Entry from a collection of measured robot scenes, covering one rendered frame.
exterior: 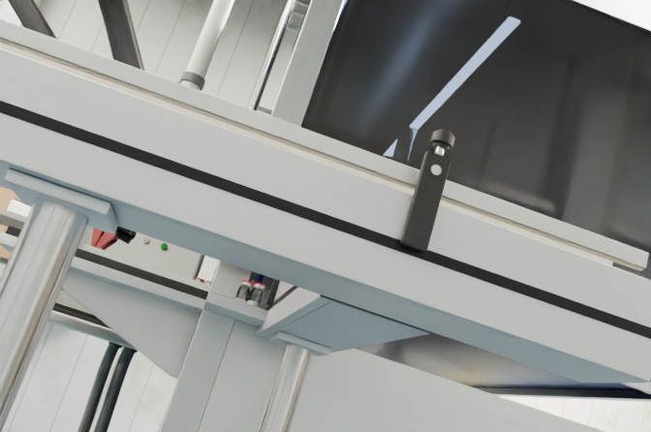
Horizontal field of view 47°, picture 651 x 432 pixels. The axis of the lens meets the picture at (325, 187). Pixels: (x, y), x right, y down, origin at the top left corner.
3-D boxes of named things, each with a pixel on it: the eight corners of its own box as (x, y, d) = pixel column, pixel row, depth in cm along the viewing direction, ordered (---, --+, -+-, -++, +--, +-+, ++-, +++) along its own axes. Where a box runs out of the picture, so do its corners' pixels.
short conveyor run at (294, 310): (246, 333, 143) (271, 255, 148) (323, 358, 145) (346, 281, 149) (305, 292, 78) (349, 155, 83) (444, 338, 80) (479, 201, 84)
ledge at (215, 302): (272, 331, 144) (276, 322, 144) (282, 326, 131) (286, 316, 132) (202, 308, 142) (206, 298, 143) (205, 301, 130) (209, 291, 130)
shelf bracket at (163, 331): (178, 377, 151) (200, 315, 155) (178, 377, 148) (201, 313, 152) (12, 324, 148) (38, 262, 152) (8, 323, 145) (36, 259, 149)
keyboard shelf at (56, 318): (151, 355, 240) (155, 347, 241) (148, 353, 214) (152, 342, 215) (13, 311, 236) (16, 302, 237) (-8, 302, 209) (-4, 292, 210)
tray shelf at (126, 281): (221, 341, 211) (223, 334, 212) (242, 323, 145) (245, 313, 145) (53, 287, 207) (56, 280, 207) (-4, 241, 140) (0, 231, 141)
